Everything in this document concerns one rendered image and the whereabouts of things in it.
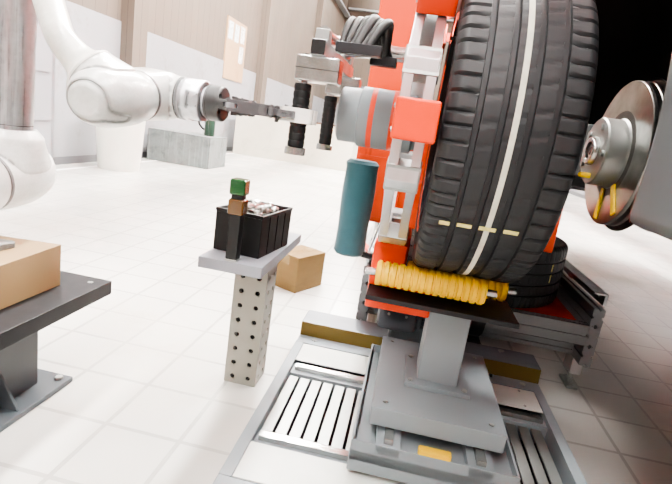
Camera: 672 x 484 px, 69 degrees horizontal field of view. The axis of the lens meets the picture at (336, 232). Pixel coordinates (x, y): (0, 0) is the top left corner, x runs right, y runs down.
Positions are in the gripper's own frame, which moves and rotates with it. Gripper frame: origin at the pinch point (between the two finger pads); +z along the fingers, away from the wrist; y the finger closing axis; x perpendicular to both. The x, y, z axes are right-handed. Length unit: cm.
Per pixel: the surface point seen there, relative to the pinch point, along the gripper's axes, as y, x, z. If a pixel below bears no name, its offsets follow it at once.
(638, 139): -7, 5, 69
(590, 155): -14, 1, 63
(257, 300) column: -30, -55, -13
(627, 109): -16, 12, 69
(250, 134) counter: -782, -43, -277
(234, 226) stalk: -10.7, -28.8, -15.3
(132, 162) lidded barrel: -382, -73, -268
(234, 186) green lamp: -10.2, -18.8, -16.2
